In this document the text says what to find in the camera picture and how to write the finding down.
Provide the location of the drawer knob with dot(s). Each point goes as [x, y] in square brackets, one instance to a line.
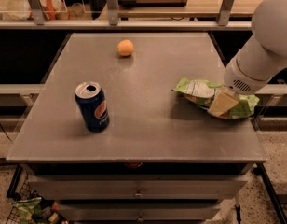
[140, 218]
[138, 194]

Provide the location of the blue Pepsi can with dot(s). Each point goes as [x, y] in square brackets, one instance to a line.
[91, 101]

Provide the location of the green snack bag in basket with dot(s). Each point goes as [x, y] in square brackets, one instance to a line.
[29, 210]

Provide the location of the grey drawer cabinet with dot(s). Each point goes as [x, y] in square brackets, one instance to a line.
[96, 198]

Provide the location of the upper drawer knob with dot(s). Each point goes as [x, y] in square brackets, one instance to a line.
[138, 194]

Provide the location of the grey metal railing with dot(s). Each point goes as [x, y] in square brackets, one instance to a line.
[196, 15]

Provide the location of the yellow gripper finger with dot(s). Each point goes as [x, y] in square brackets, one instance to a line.
[223, 101]

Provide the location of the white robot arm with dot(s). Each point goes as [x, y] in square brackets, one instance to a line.
[259, 60]

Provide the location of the lower drawer knob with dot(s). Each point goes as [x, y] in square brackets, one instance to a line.
[140, 218]

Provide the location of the black wire basket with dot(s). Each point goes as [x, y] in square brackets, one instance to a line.
[49, 214]

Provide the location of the green rice chip bag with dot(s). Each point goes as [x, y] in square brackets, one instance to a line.
[201, 93]

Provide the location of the white orange plastic bag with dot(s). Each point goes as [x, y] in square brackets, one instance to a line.
[20, 10]

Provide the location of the orange fruit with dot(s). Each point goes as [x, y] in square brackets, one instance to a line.
[125, 48]

